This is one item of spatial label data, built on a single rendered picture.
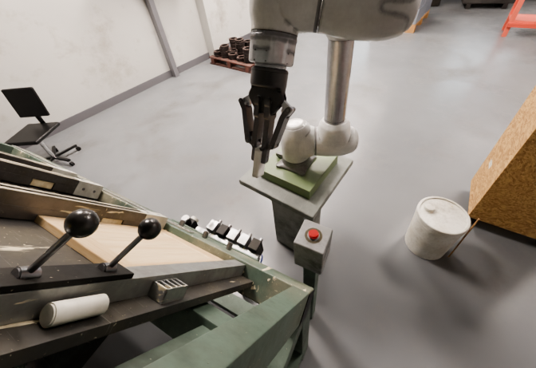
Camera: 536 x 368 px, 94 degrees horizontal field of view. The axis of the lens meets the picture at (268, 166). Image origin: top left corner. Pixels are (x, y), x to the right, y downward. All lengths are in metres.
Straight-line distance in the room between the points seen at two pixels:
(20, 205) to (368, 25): 0.89
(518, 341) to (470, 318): 0.22
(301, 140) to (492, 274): 1.64
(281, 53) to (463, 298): 1.96
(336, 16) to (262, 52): 0.14
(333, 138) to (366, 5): 0.84
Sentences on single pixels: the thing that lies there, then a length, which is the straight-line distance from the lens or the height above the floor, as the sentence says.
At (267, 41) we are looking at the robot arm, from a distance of 0.49.
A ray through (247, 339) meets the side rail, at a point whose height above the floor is 1.35.
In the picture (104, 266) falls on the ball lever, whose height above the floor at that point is 1.41.
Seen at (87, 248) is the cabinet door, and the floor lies 1.31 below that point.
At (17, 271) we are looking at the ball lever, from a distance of 0.47.
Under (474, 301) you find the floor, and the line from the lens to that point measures 2.20.
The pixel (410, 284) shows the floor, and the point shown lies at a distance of 2.08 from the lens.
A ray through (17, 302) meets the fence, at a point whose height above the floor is 1.50.
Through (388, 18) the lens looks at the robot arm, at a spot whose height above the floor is 1.68.
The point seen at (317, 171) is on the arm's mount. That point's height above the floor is 0.81.
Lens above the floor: 1.80
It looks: 43 degrees down
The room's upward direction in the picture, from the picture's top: 7 degrees counter-clockwise
